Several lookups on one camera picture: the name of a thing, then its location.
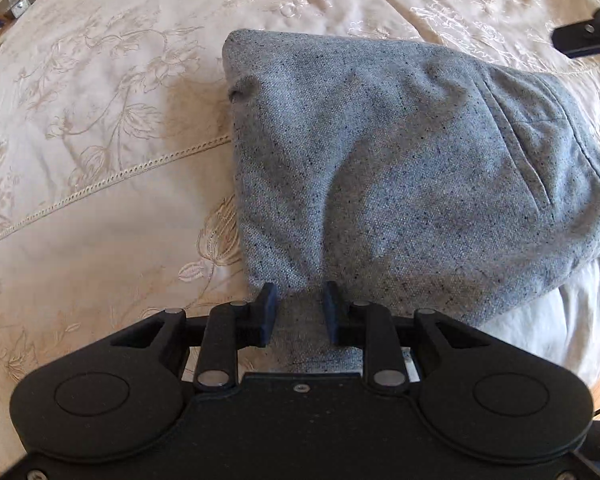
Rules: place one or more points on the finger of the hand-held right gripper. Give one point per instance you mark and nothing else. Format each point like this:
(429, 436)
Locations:
(587, 35)

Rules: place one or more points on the white bed sheet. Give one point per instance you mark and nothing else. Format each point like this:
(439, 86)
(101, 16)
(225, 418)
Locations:
(585, 320)

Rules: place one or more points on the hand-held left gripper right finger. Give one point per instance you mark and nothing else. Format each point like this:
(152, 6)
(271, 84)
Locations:
(331, 312)

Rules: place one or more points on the cream embroidered bedspread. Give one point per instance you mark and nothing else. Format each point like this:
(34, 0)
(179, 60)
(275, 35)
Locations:
(105, 110)

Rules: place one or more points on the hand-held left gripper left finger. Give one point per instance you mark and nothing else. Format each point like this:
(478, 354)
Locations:
(267, 315)

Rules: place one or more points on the small alarm clock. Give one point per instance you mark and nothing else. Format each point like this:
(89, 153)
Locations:
(18, 7)

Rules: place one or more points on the grey speckled pants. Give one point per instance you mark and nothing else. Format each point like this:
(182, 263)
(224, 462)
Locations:
(405, 175)

